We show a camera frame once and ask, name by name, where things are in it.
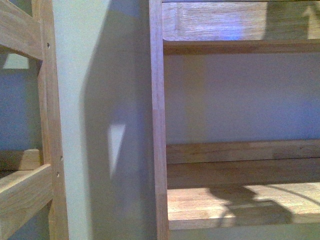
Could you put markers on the wooden shelf unit right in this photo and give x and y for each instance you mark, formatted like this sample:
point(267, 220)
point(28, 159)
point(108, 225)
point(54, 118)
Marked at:
point(235, 113)

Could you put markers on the wooden shelf unit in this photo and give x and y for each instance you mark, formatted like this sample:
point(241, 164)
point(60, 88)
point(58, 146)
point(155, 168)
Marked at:
point(235, 113)
point(32, 184)

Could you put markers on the wooden shelf unit left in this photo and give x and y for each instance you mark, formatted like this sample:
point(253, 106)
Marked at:
point(32, 184)

